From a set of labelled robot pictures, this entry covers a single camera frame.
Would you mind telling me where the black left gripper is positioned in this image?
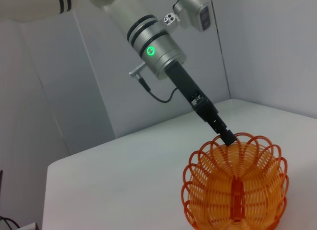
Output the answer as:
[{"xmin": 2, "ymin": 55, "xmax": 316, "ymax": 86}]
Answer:
[{"xmin": 164, "ymin": 61, "xmax": 238, "ymax": 146}]

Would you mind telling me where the orange plastic wire basket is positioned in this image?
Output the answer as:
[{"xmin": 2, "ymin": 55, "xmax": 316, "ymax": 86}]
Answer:
[{"xmin": 181, "ymin": 132, "xmax": 289, "ymax": 230}]

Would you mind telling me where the grey box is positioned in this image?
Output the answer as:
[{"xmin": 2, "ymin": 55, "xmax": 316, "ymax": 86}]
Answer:
[{"xmin": 21, "ymin": 222, "xmax": 40, "ymax": 230}]

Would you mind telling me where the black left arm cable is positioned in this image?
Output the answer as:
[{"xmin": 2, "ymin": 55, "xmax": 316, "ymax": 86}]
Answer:
[{"xmin": 138, "ymin": 76, "xmax": 179, "ymax": 103}]

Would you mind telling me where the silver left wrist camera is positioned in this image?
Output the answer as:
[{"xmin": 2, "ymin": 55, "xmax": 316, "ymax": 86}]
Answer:
[{"xmin": 162, "ymin": 0, "xmax": 211, "ymax": 32}]

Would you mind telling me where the black floor cable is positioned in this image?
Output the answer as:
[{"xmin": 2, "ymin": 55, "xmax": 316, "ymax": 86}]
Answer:
[{"xmin": 0, "ymin": 215, "xmax": 20, "ymax": 230}]

